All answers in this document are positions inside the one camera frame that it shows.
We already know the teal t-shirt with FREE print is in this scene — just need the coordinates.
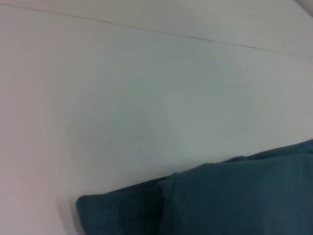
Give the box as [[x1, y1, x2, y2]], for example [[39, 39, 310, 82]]
[[75, 139, 313, 235]]

